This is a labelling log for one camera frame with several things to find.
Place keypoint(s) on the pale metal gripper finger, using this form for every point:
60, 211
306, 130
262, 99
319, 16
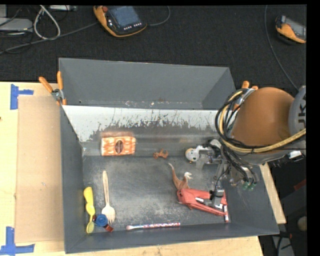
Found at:
220, 200
214, 198

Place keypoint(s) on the white toy figure head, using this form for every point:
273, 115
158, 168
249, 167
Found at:
191, 154

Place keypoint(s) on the red stapler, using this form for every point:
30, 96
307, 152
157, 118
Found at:
190, 198

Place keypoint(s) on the brown toy dinosaur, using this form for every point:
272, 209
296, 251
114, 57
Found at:
180, 182

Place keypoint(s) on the small brown toy animal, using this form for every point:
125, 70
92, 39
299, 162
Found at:
161, 154

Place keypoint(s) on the red striped toothbrush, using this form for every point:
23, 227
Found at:
155, 225

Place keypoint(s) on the grey metal bin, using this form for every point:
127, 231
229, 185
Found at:
140, 190

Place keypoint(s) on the orange and white patterned box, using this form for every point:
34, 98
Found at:
110, 147

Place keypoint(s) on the pale wooden spork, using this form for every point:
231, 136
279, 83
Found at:
108, 212

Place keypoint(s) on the small red-brown piece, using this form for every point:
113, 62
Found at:
109, 228

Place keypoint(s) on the blue round cap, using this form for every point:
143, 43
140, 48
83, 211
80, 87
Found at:
101, 220

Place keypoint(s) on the yellow plastic spoon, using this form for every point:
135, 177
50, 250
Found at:
89, 200

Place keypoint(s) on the brown cardboard board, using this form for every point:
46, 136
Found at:
37, 170

